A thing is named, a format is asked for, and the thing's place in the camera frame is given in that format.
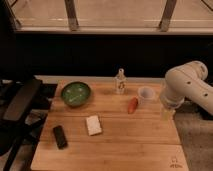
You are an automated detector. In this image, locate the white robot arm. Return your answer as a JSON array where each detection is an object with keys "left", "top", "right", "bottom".
[{"left": 159, "top": 61, "right": 213, "bottom": 121}]

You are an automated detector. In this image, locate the clear glass bottle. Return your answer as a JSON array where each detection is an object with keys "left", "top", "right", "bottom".
[{"left": 115, "top": 68, "right": 126, "bottom": 94}]

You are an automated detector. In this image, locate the green ceramic bowl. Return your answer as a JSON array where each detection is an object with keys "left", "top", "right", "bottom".
[{"left": 61, "top": 81, "right": 91, "bottom": 107}]

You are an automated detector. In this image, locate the wooden cutting board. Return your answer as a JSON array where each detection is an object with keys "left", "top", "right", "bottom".
[{"left": 31, "top": 81, "right": 189, "bottom": 171}]

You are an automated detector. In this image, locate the black office chair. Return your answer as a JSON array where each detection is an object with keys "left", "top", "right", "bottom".
[{"left": 0, "top": 78, "right": 50, "bottom": 171}]

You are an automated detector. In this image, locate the clear plastic cup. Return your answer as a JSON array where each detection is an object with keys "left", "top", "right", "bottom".
[{"left": 138, "top": 86, "right": 156, "bottom": 104}]

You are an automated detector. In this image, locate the black rectangular block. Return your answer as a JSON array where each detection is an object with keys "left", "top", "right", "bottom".
[{"left": 53, "top": 125, "right": 67, "bottom": 149}]

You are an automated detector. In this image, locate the white sponge block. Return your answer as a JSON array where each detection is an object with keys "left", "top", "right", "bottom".
[{"left": 86, "top": 115, "right": 102, "bottom": 136}]

